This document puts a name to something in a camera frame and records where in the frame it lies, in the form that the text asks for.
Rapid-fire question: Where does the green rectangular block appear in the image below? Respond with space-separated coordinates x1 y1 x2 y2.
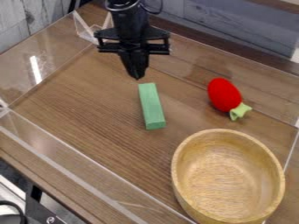
137 83 165 130

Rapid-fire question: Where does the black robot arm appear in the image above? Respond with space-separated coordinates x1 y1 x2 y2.
93 0 170 80

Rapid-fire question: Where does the clear acrylic corner bracket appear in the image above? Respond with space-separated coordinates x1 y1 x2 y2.
72 11 113 45

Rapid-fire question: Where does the light brown wooden bowl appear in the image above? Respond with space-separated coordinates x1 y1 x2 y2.
170 129 285 224

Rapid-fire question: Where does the black cable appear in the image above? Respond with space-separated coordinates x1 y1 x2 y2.
0 200 28 224

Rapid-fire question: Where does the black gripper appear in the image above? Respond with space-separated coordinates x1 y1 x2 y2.
93 5 169 79

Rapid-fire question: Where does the clear acrylic barrier wall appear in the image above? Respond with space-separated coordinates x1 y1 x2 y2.
0 101 194 224

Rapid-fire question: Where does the red plush strawberry toy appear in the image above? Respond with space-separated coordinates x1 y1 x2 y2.
208 78 252 121

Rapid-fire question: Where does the black metal table leg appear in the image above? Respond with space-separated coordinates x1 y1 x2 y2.
24 185 66 224

